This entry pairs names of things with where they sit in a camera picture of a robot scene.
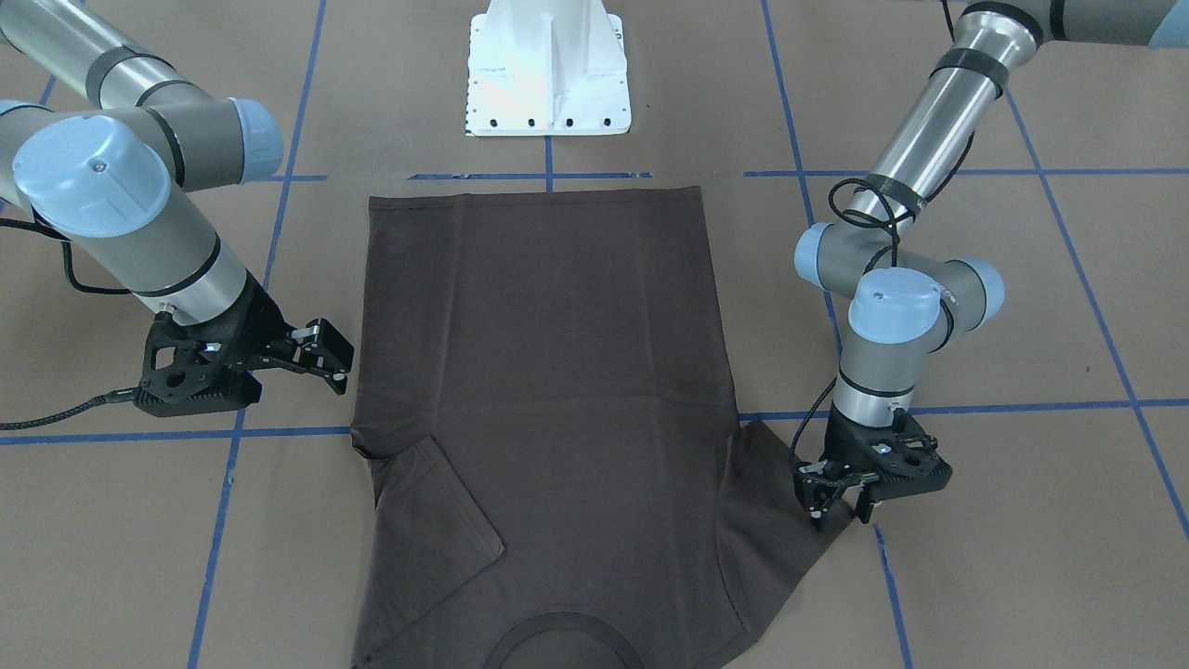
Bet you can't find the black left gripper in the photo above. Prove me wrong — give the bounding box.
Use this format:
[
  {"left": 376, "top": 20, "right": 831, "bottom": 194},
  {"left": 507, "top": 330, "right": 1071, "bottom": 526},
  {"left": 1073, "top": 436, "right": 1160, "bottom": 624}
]
[{"left": 791, "top": 408, "right": 954, "bottom": 532}]

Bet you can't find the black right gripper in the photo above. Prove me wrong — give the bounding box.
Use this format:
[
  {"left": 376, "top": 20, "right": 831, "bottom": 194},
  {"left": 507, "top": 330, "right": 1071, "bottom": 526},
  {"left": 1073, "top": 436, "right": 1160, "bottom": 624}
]
[{"left": 133, "top": 276, "right": 354, "bottom": 415}]

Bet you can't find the dark brown t-shirt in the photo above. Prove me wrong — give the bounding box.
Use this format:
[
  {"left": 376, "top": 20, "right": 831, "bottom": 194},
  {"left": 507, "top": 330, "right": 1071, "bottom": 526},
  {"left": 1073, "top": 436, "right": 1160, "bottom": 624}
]
[{"left": 351, "top": 187, "right": 851, "bottom": 668}]

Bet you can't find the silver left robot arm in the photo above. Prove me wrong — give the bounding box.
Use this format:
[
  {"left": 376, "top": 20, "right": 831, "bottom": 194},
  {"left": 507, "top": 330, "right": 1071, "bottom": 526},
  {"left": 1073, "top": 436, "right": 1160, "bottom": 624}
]
[{"left": 789, "top": 1, "right": 1185, "bottom": 530}]

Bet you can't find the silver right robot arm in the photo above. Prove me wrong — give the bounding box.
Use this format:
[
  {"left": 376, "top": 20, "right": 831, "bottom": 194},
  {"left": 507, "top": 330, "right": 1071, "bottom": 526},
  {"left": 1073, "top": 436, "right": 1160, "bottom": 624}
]
[{"left": 1, "top": 1, "right": 354, "bottom": 429}]

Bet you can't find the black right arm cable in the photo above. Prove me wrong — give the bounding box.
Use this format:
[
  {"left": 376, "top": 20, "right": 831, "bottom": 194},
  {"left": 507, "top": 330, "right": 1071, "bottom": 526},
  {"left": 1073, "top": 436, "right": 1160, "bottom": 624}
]
[{"left": 0, "top": 209, "right": 140, "bottom": 433}]

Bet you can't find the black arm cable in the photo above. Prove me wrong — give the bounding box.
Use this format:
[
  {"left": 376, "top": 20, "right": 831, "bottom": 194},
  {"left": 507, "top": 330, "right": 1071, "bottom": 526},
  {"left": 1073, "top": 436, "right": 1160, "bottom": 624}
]
[
  {"left": 0, "top": 209, "right": 140, "bottom": 433},
  {"left": 789, "top": 177, "right": 930, "bottom": 466}
]

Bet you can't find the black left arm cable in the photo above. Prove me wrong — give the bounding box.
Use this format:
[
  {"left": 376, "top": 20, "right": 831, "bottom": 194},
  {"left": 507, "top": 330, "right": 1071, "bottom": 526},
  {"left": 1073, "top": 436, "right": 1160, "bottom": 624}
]
[{"left": 789, "top": 177, "right": 930, "bottom": 466}]

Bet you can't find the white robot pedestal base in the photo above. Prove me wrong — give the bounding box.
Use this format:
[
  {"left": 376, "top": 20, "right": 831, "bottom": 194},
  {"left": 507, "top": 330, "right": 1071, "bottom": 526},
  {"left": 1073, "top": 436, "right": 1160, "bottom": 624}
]
[{"left": 464, "top": 1, "right": 633, "bottom": 137}]

